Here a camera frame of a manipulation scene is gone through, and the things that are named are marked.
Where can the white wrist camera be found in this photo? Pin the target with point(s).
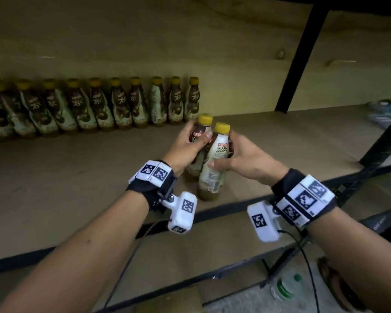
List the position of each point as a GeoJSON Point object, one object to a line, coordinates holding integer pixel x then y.
{"type": "Point", "coordinates": [264, 224]}
{"type": "Point", "coordinates": [184, 211]}

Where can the wooden shelf with black frame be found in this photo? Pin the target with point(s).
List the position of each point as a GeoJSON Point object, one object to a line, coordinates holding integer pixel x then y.
{"type": "Point", "coordinates": [68, 179]}

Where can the row of coffee bottles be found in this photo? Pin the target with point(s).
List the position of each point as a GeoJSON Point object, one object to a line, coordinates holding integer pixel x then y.
{"type": "Point", "coordinates": [84, 110]}

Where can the clear plastic bottle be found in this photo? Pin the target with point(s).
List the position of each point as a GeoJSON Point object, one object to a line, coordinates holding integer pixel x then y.
{"type": "Point", "coordinates": [285, 286]}

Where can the yellow-capped drink bottle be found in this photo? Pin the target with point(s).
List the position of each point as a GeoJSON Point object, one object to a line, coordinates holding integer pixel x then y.
{"type": "Point", "coordinates": [204, 122]}
{"type": "Point", "coordinates": [215, 182]}

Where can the person's left forearm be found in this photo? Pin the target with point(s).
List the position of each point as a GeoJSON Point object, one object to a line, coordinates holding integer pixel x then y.
{"type": "Point", "coordinates": [84, 257]}

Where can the person's right forearm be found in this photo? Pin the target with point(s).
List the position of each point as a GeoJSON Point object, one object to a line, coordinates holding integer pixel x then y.
{"type": "Point", "coordinates": [355, 257]}

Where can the cardboard box of coffee bottles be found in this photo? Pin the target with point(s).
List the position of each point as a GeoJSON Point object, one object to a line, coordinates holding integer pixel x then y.
{"type": "Point", "coordinates": [169, 301]}

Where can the person's left hand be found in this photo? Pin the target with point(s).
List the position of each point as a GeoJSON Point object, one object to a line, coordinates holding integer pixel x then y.
{"type": "Point", "coordinates": [182, 153]}

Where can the person's right hand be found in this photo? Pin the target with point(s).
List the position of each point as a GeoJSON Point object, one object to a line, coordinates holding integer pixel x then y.
{"type": "Point", "coordinates": [251, 162]}

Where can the bluish plastic packets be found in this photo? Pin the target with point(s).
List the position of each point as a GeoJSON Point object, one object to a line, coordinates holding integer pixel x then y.
{"type": "Point", "coordinates": [386, 112]}

